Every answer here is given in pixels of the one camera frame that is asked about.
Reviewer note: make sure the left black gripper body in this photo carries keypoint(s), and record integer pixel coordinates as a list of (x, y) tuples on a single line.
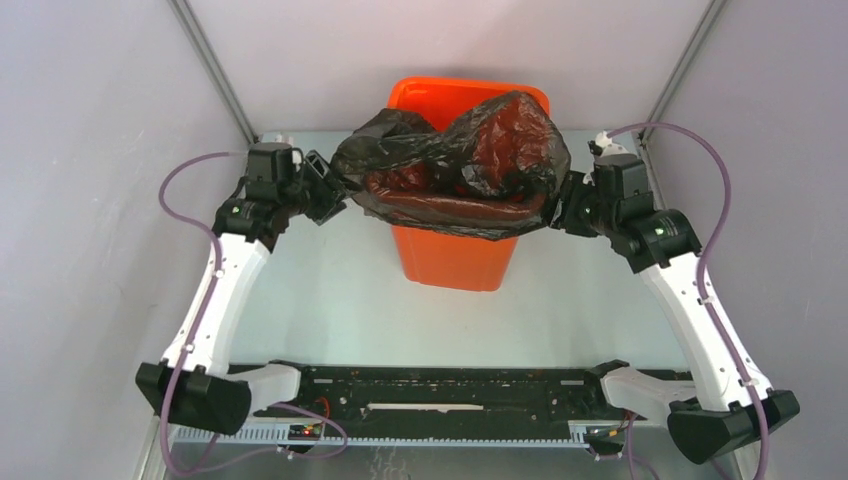
[(321, 195)]

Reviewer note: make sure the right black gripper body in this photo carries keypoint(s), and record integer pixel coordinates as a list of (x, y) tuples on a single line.
[(577, 208)]

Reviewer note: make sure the black plastic trash bag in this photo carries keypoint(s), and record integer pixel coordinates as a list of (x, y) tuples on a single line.
[(493, 173)]

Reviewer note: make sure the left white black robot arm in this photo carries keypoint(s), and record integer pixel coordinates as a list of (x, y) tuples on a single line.
[(191, 384)]

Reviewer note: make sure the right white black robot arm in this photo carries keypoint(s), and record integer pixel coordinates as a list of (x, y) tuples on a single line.
[(729, 403)]

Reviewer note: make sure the orange plastic trash bin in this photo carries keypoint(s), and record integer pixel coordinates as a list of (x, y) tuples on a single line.
[(442, 260)]

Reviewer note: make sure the small circuit board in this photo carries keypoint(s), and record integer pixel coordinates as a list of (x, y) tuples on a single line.
[(304, 433)]

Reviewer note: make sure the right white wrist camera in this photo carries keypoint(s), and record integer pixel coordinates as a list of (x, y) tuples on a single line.
[(607, 153)]

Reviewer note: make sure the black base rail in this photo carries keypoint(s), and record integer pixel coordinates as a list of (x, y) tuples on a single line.
[(453, 402)]

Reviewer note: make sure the left aluminium frame post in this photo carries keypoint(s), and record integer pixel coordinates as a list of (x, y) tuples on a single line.
[(199, 40)]

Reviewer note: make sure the aluminium frame post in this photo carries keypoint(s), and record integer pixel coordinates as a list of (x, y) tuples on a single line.
[(199, 40), (697, 40)]

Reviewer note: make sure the right aluminium frame post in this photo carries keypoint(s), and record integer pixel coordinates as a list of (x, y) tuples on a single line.
[(697, 40)]

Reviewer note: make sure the white slotted cable duct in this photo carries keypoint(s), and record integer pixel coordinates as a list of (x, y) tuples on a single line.
[(276, 434)]

